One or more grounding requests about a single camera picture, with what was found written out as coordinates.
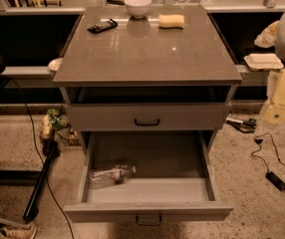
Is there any black floor cable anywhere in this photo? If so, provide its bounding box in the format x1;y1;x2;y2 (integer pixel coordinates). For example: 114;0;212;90
9;78;76;239

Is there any black desk leg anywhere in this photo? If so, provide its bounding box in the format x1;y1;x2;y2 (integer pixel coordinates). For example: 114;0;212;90
23;141;58;223

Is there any yellow sponge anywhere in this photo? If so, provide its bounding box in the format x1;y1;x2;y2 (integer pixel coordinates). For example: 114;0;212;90
158;15;184;29

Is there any white foam takeout container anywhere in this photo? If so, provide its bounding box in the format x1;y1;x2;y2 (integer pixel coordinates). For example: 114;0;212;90
244;53;284;71

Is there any white plate on ledge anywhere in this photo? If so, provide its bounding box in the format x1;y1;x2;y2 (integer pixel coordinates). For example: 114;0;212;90
48;58;63;72

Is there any black lower drawer handle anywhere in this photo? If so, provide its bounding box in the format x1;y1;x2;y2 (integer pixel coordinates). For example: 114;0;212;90
136;215;162;226

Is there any clear plastic water bottle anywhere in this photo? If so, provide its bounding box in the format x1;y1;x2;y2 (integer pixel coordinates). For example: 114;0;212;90
89;164;137;188

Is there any open lower grey drawer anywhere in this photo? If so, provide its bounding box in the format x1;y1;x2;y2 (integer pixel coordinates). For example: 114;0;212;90
65;131;233;223

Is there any tan shoe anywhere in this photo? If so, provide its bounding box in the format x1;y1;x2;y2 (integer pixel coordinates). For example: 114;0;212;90
0;222;37;239

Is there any black remote control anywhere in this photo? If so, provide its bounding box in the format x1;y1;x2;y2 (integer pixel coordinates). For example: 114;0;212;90
88;19;118;34

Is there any closed upper grey drawer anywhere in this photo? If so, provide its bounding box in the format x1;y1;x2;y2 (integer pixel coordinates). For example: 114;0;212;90
65;104;230;131

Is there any grey drawer cabinet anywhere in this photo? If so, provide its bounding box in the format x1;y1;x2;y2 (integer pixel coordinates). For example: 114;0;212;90
53;6;241;147

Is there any white bowl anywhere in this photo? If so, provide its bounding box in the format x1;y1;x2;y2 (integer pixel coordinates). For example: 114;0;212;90
125;0;151;18

